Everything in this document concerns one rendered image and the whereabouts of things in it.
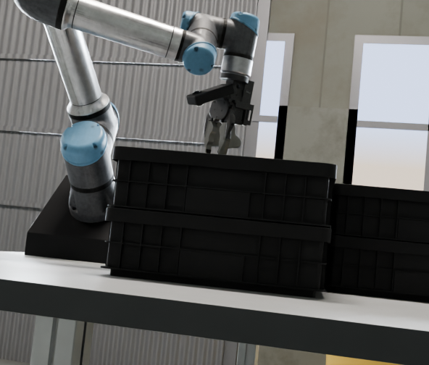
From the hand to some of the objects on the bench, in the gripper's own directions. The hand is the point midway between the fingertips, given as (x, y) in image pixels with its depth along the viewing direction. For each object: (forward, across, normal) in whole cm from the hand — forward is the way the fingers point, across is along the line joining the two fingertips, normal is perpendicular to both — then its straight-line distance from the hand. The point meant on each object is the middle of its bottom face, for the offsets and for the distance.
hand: (212, 153), depth 173 cm
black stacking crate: (+25, -35, +19) cm, 47 cm away
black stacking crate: (+24, -42, -31) cm, 58 cm away
